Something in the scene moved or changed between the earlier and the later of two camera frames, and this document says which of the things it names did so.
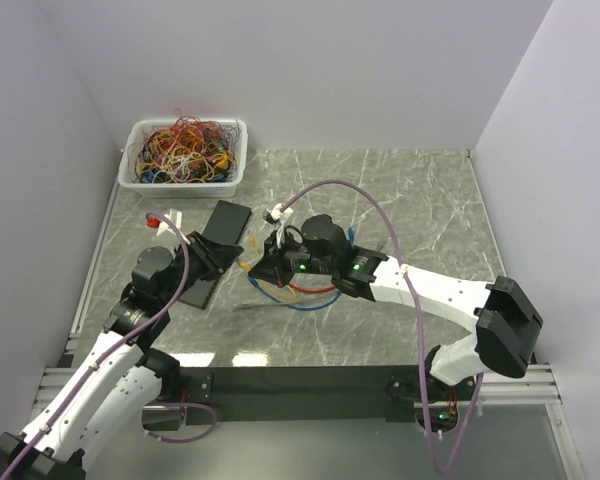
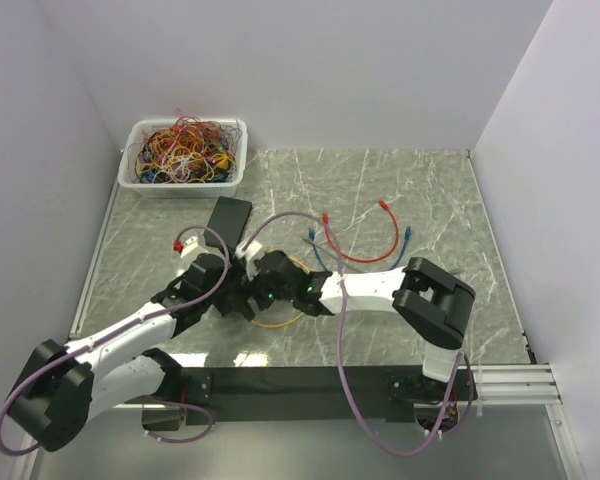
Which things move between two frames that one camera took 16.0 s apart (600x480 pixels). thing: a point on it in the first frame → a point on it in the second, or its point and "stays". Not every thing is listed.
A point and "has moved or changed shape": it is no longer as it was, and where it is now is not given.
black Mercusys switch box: (227, 222) stays
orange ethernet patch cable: (247, 264) has moved or changed shape
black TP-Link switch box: (199, 293) has moved or changed shape
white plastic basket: (132, 135) stays
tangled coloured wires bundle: (186, 150) stays
